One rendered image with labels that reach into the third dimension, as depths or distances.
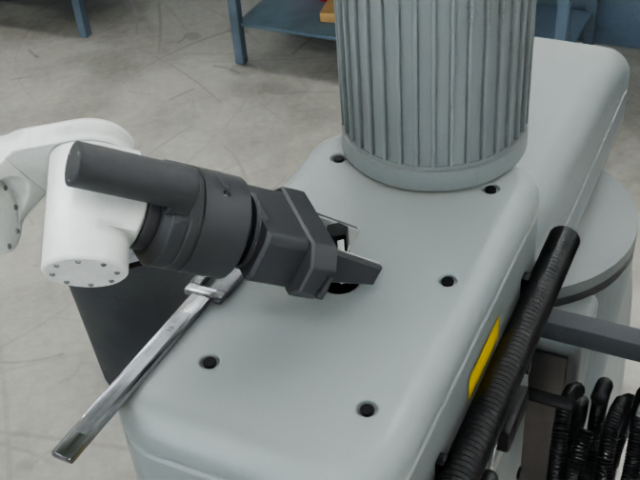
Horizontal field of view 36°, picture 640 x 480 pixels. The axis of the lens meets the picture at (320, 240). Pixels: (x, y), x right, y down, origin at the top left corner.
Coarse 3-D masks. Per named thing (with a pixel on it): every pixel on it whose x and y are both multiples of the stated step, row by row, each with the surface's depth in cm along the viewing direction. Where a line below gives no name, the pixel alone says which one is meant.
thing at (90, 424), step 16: (240, 272) 92; (192, 288) 91; (208, 288) 91; (224, 288) 90; (192, 304) 89; (208, 304) 89; (176, 320) 87; (192, 320) 88; (160, 336) 86; (176, 336) 86; (144, 352) 84; (160, 352) 84; (128, 368) 83; (144, 368) 83; (112, 384) 82; (128, 384) 82; (96, 400) 81; (112, 400) 80; (96, 416) 79; (112, 416) 80; (80, 432) 78; (96, 432) 78; (64, 448) 77; (80, 448) 77
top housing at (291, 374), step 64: (320, 192) 102; (384, 192) 102; (448, 192) 101; (512, 192) 100; (384, 256) 94; (448, 256) 93; (512, 256) 96; (256, 320) 88; (320, 320) 87; (384, 320) 87; (448, 320) 86; (192, 384) 82; (256, 384) 82; (320, 384) 81; (384, 384) 81; (448, 384) 83; (192, 448) 78; (256, 448) 76; (320, 448) 76; (384, 448) 76; (448, 448) 88
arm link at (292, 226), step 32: (224, 192) 80; (256, 192) 86; (288, 192) 88; (224, 224) 79; (256, 224) 82; (288, 224) 83; (320, 224) 85; (192, 256) 79; (224, 256) 80; (256, 256) 82; (288, 256) 82; (320, 256) 82; (288, 288) 84; (320, 288) 83
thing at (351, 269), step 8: (344, 256) 85; (352, 256) 86; (360, 256) 87; (336, 264) 86; (344, 264) 86; (352, 264) 86; (360, 264) 86; (368, 264) 87; (376, 264) 88; (336, 272) 86; (344, 272) 86; (352, 272) 87; (360, 272) 87; (368, 272) 87; (376, 272) 88; (336, 280) 87; (344, 280) 87; (352, 280) 87; (360, 280) 88; (368, 280) 88
